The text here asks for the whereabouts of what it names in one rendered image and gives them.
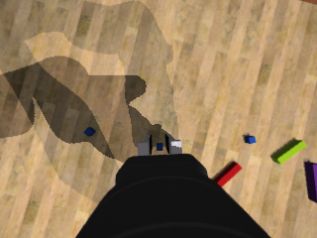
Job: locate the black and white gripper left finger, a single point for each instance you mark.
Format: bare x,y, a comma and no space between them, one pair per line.
145,147

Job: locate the purple rod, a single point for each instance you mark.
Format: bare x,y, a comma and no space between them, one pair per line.
311,177

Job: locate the lime green rod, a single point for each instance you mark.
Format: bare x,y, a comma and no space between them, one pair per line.
288,151

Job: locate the red rod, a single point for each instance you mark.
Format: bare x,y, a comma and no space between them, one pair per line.
227,174

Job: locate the small blue block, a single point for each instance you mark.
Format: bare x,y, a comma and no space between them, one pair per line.
250,139
89,131

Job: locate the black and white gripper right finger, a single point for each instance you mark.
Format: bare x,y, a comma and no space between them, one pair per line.
172,146

